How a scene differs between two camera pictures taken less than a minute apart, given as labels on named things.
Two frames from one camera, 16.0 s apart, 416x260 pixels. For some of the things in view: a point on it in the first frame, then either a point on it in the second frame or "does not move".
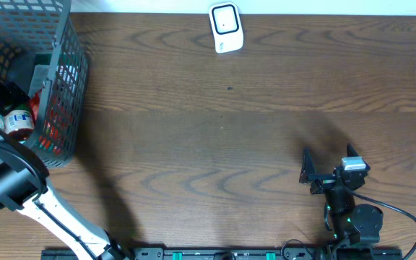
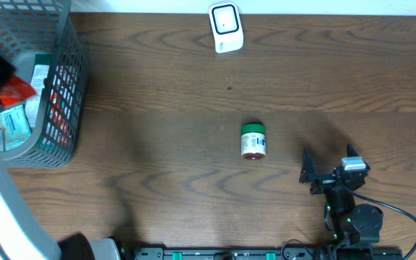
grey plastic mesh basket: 9,29 does not move
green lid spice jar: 19,122 → 253,141
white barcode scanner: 227,27 does not move
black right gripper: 309,175 does not move
